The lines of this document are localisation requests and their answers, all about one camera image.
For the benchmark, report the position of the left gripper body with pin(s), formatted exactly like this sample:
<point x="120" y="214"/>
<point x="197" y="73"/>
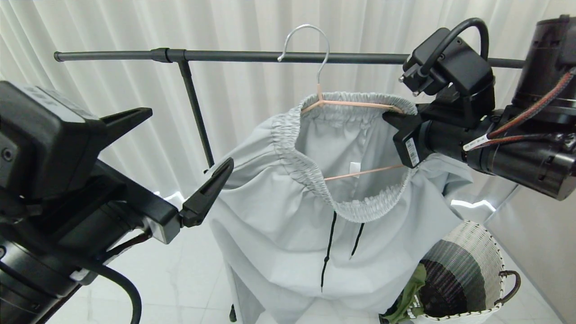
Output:
<point x="90" y="225"/>

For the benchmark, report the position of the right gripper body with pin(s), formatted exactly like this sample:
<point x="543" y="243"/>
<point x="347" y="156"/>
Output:
<point x="450" y="139"/>

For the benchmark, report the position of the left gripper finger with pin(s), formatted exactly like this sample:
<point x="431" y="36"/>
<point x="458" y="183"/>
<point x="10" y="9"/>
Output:
<point x="121" y="123"/>
<point x="202" y="202"/>

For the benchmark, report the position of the pale grey shorts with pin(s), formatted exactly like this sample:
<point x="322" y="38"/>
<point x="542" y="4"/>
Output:
<point x="270" y="216"/>

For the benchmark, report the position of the pink clothes hanger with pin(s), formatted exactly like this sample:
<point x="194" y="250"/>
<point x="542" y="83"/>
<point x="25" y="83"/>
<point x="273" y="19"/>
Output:
<point x="360" y="105"/>

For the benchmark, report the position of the green garment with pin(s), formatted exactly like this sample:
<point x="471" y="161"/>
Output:
<point x="407" y="301"/>

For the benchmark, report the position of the white laundry basket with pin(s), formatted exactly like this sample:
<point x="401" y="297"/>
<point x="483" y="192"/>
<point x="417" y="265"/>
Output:
<point x="477" y="243"/>

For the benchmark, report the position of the black clothes rack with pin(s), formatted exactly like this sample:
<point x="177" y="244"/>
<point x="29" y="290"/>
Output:
<point x="225" y="56"/>

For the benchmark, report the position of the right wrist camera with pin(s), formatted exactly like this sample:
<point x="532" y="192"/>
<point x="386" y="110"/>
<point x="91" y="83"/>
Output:
<point x="463" y="67"/>

